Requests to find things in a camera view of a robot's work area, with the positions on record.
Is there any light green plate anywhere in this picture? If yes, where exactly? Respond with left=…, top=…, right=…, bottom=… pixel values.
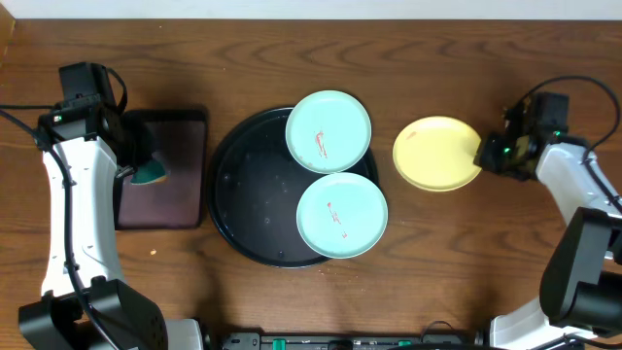
left=285, top=90, right=372, bottom=174
left=295, top=172, right=389, bottom=259

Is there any upper light green plate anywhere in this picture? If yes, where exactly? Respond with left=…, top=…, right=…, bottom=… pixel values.
left=285, top=90, right=372, bottom=174

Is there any green sponge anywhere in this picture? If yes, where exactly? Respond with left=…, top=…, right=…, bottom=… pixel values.
left=130, top=158, right=167, bottom=186

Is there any yellow plate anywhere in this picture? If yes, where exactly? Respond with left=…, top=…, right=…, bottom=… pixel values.
left=393, top=116, right=481, bottom=193

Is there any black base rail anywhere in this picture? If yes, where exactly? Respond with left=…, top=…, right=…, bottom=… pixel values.
left=213, top=321, right=488, bottom=350

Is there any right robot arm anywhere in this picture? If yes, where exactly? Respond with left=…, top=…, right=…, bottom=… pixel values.
left=474, top=133, right=621, bottom=349

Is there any round black tray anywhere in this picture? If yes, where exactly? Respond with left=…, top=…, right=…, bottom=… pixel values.
left=208, top=107, right=379, bottom=268

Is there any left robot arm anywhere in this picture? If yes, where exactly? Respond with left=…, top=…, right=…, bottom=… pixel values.
left=18, top=103, right=204, bottom=349

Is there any rectangular dark brown tray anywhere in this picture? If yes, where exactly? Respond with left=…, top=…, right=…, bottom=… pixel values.
left=114, top=109, right=208, bottom=230

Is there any lower light green plate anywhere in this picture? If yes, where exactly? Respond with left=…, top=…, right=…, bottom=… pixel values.
left=295, top=172, right=389, bottom=259

